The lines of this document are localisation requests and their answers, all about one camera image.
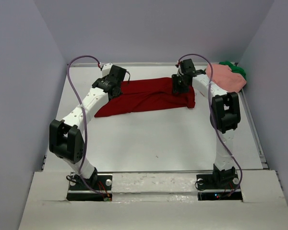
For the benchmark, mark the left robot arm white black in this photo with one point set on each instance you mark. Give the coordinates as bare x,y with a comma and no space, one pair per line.
68,136

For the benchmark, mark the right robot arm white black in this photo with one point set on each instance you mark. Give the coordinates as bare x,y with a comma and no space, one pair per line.
224,117

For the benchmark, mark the pink t shirt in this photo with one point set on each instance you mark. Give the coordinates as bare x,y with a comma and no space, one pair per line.
225,78

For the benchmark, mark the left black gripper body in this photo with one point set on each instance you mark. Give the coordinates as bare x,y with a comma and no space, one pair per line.
120,89

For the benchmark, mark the dark red t shirt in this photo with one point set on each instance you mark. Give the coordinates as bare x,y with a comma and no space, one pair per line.
147,95

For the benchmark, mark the green t shirt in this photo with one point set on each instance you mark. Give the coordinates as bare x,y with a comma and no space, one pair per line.
234,68

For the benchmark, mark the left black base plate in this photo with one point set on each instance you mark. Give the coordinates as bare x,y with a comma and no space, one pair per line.
99,192

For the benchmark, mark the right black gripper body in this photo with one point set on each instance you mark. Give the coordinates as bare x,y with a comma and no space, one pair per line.
179,84

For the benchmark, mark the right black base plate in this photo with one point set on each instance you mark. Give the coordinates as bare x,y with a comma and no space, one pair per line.
209,190

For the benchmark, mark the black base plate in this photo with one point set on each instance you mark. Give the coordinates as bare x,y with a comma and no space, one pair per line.
209,190
99,192

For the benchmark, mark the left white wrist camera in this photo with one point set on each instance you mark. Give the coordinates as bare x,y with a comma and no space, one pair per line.
105,69

